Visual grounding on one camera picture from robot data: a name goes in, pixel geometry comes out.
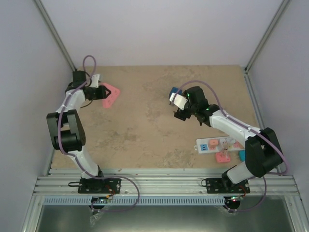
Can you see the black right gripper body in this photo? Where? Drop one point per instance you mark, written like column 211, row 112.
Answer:
column 181, row 115

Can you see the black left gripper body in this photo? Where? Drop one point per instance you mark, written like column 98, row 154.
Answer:
column 96, row 95

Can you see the pink power strip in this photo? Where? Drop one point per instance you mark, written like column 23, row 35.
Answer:
column 111, row 98

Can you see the blue cube socket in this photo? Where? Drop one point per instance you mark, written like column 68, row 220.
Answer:
column 174, row 90

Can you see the pink round plug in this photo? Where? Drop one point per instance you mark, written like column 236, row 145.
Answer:
column 212, row 144

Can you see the white power strip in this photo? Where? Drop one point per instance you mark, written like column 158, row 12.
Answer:
column 228, row 143

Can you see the cyan socket block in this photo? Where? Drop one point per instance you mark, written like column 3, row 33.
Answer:
column 242, row 155

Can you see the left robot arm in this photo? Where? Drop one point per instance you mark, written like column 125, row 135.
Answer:
column 68, row 136

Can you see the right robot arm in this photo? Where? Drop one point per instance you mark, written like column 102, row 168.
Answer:
column 262, row 148

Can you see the small pink socket block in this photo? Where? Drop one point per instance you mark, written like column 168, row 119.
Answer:
column 222, row 157

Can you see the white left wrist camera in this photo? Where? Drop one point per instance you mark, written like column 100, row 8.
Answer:
column 95, row 80

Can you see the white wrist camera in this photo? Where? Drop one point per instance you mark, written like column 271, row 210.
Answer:
column 95, row 80
column 178, row 100

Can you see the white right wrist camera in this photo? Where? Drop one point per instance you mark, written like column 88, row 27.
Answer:
column 178, row 100

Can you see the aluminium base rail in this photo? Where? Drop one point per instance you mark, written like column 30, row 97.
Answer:
column 162, row 182

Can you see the aluminium frame post left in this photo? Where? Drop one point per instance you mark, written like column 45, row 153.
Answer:
column 54, row 33

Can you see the aluminium frame post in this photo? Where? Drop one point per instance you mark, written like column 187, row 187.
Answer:
column 54, row 33
column 270, row 29

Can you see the grey slotted cable duct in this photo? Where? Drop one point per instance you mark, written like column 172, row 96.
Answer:
column 130, row 200

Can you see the aluminium frame post right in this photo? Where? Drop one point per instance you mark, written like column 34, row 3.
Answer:
column 270, row 29

